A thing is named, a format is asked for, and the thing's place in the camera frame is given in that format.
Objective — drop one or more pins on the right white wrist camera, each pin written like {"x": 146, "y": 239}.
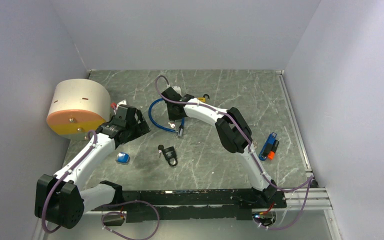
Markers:
{"x": 177, "y": 90}

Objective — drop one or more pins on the blue white round object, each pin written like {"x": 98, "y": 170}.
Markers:
{"x": 122, "y": 158}

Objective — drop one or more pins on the beige yellow cylinder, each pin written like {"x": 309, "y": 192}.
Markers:
{"x": 78, "y": 106}

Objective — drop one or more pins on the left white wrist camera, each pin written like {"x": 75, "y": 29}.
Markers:
{"x": 115, "y": 106}

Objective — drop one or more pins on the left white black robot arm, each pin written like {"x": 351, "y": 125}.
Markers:
{"x": 60, "y": 200}

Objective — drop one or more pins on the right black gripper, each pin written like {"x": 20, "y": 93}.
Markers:
{"x": 171, "y": 117}

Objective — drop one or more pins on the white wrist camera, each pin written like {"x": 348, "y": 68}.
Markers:
{"x": 177, "y": 90}
{"x": 115, "y": 106}

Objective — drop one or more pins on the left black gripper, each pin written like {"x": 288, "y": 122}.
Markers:
{"x": 141, "y": 128}

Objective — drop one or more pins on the blue cable lock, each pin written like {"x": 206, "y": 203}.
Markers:
{"x": 158, "y": 115}

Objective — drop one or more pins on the small silver key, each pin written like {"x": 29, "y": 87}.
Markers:
{"x": 172, "y": 125}

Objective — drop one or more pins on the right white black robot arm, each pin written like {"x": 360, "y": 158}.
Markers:
{"x": 234, "y": 134}

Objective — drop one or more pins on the black padlock key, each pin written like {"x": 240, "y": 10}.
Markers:
{"x": 160, "y": 150}

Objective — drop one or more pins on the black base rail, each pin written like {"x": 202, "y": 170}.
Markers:
{"x": 238, "y": 203}

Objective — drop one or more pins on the yellow black padlock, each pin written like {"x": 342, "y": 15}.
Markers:
{"x": 205, "y": 98}

